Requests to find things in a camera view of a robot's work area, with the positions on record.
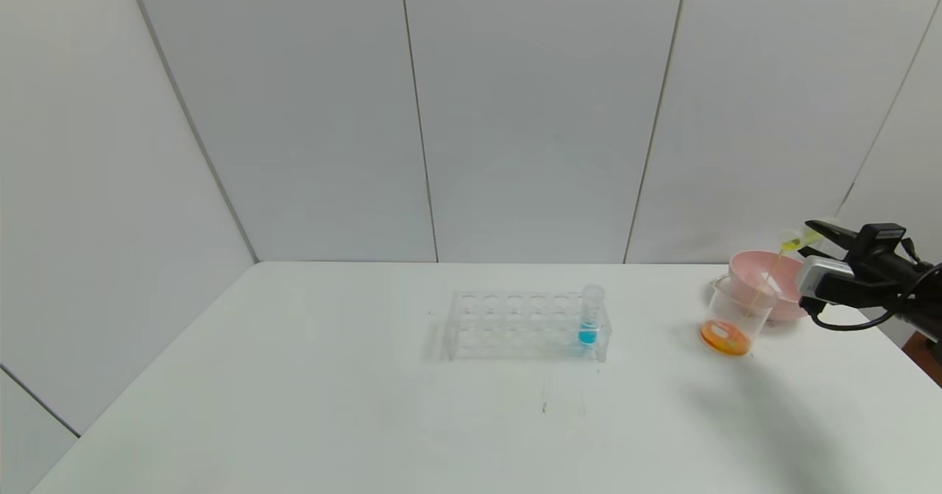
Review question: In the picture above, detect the test tube with yellow pigment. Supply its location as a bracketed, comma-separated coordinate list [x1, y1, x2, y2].
[779, 220, 837, 253]

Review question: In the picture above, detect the clear acrylic test tube rack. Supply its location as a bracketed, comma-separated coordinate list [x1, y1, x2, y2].
[444, 290, 612, 363]

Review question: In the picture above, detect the test tube with blue pigment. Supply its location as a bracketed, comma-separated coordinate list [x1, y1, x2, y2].
[579, 284, 606, 346]

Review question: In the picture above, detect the clear glass beaker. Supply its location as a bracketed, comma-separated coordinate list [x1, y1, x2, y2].
[699, 275, 777, 357]

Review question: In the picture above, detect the pink bowl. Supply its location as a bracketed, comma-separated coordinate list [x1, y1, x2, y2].
[730, 251, 814, 324]

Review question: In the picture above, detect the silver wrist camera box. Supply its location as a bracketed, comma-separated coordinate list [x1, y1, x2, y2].
[797, 256, 856, 308]

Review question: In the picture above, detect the black camera cable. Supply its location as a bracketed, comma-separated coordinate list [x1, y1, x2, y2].
[804, 299, 897, 332]

